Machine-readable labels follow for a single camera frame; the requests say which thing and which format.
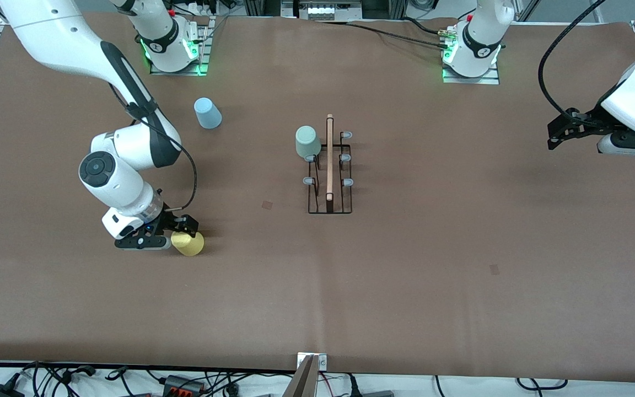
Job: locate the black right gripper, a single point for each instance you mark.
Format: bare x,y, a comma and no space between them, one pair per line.
173,222

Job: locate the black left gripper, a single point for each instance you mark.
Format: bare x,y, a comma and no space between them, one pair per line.
590,120

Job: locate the yellow cup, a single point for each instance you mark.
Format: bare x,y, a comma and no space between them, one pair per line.
192,246

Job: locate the pale green cup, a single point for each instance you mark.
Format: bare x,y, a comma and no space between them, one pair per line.
307,142

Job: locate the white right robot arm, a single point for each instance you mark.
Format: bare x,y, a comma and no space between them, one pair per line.
122,176

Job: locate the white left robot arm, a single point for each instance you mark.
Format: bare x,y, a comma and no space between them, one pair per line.
480,38

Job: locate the light blue cup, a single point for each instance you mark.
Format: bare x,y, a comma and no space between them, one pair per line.
207,113

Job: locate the black orange connector box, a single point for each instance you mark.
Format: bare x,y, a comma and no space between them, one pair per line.
182,385

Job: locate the grey slanted bar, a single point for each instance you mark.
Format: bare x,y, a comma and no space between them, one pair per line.
302,383

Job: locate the brown table cover sheet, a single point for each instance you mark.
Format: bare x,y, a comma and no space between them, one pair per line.
405,309

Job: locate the black power adapter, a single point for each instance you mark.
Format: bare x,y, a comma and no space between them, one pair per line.
0,390

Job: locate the white power strip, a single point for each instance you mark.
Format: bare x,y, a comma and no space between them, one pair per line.
320,11

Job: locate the aluminium arm base plate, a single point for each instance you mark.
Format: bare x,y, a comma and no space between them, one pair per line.
205,55
472,80

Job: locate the silver mount bracket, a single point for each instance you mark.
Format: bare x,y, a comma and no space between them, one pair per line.
322,362

